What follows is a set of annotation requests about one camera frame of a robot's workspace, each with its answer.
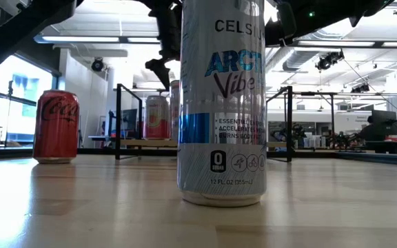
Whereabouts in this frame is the black metal shelf side frame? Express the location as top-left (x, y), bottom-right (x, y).
top-left (114, 83), bottom-right (143, 161)
top-left (265, 85), bottom-right (294, 163)

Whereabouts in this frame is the large window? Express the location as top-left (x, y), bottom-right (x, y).
top-left (0, 54), bottom-right (54, 145)

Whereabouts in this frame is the silver ventilation duct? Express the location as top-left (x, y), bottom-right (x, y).
top-left (266, 23), bottom-right (358, 74)

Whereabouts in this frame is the black ceiling spotlight cluster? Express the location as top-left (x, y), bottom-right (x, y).
top-left (314, 50), bottom-right (345, 72)

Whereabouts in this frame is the black computer monitor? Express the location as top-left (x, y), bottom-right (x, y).
top-left (370, 110), bottom-right (397, 136)

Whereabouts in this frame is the wooden shelf board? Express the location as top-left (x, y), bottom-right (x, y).
top-left (119, 138), bottom-right (289, 148)

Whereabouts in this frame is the dark background desk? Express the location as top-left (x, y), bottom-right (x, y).
top-left (363, 139), bottom-right (397, 155)

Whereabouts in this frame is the Celsius Arctic Vibe can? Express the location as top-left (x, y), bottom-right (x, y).
top-left (176, 0), bottom-right (268, 208)

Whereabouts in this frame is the red Coca-Cola can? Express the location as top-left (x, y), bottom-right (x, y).
top-left (32, 90), bottom-right (81, 165)

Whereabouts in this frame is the black light stand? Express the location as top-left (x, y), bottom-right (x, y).
top-left (6, 80), bottom-right (14, 141)

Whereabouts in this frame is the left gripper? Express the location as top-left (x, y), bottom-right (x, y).
top-left (145, 0), bottom-right (183, 92)

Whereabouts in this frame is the ceiling light strip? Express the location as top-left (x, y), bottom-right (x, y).
top-left (296, 40), bottom-right (397, 48)
top-left (34, 34), bottom-right (161, 45)

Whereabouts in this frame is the tall white can red print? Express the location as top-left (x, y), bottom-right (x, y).
top-left (169, 79), bottom-right (181, 141)

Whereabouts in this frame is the person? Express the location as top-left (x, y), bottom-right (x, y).
top-left (358, 115), bottom-right (376, 142)

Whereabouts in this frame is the short silver can red print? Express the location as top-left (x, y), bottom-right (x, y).
top-left (144, 95), bottom-right (171, 141)

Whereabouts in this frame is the black background table frame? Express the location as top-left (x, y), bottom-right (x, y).
top-left (300, 92), bottom-right (336, 149)

